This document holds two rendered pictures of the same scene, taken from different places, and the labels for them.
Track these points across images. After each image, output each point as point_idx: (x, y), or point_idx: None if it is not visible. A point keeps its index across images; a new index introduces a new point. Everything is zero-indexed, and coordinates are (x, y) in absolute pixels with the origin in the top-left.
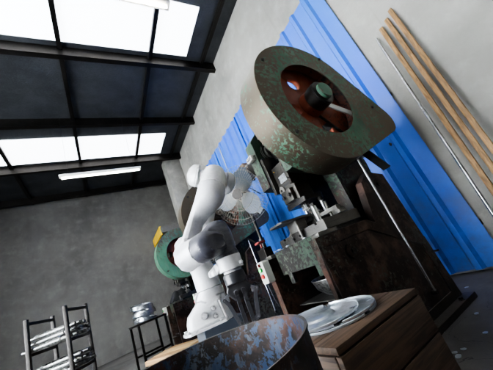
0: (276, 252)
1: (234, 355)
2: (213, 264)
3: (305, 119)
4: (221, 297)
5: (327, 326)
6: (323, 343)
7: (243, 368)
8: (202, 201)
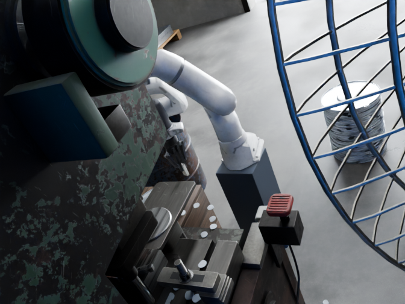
0: (234, 228)
1: (162, 149)
2: (213, 123)
3: None
4: (220, 148)
5: (144, 195)
6: (146, 189)
7: (163, 154)
8: None
